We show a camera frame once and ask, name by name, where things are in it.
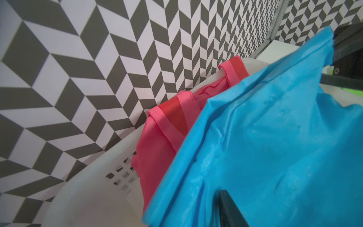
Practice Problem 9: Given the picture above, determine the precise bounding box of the green frog raincoat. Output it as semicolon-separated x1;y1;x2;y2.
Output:
323;66;363;97

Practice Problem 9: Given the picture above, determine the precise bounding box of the blue raincoat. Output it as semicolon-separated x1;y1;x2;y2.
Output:
142;27;363;227

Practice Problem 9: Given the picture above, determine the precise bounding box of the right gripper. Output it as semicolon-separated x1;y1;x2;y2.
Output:
320;22;363;91

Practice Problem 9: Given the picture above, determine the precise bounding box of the pink bunny raincoat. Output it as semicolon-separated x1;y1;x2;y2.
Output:
131;56;249;209

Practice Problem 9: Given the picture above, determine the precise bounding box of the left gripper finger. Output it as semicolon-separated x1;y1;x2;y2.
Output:
218;190;249;227

